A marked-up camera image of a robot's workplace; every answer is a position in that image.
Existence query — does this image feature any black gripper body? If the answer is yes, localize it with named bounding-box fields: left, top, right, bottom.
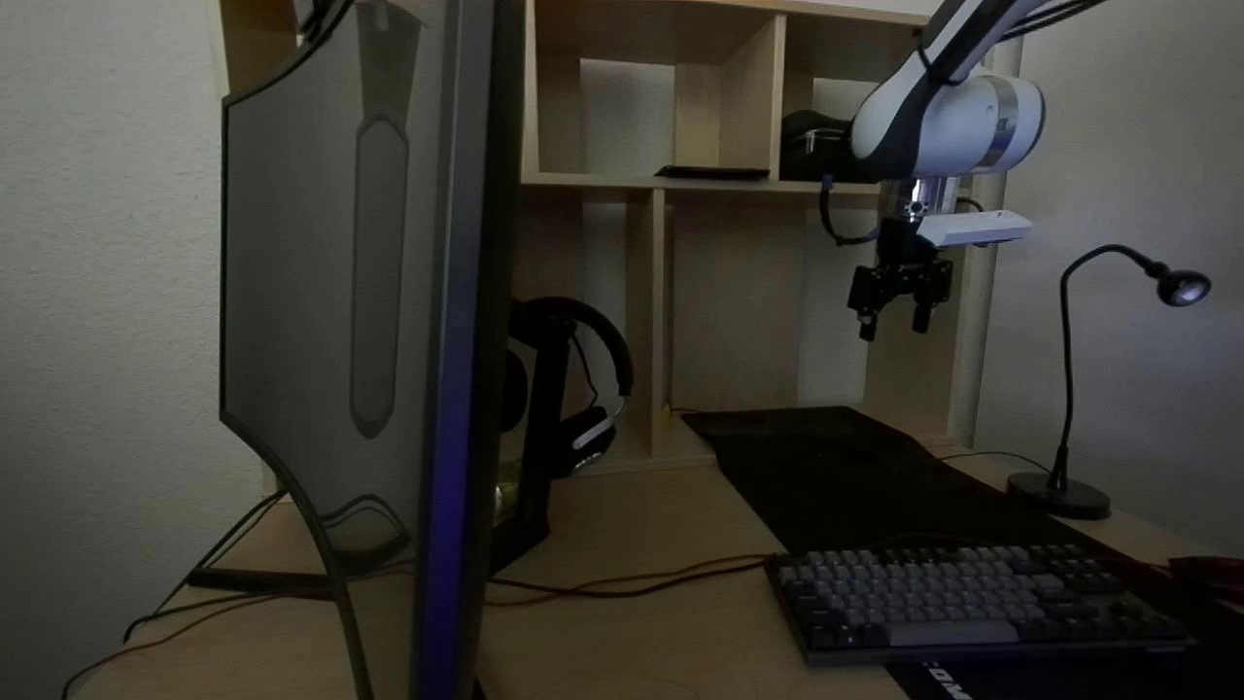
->
left=868, top=215, right=958, bottom=280

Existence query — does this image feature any black gooseneck desk lamp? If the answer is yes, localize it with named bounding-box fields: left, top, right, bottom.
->
left=1007, top=241, right=1219, bottom=524

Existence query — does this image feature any black over-ear headphones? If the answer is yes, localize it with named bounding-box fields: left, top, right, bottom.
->
left=500, top=290, right=639, bottom=478

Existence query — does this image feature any grey mechanical keyboard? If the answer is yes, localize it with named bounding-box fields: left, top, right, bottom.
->
left=768, top=542, right=1197, bottom=669

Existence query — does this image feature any black desk mat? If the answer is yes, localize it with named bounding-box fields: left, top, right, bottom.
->
left=680, top=405, right=1244, bottom=700

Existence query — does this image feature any light wooden shelf unit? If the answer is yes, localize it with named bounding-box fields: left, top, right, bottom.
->
left=213, top=0, right=1007, bottom=472

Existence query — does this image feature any black zip case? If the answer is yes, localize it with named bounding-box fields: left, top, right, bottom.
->
left=778, top=106, right=862, bottom=184

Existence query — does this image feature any flat black device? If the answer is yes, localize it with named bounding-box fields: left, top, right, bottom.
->
left=655, top=160, right=774, bottom=187

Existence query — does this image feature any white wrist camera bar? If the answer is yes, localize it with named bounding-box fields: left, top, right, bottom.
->
left=909, top=206, right=1039, bottom=254

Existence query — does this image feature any black camera cable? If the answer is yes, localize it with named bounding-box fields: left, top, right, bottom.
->
left=817, top=175, right=886, bottom=249

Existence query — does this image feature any thin brown cable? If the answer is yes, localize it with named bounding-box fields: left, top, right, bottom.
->
left=481, top=551, right=781, bottom=612

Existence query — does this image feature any black monitor power cable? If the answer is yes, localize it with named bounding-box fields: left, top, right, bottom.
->
left=55, top=485, right=343, bottom=700

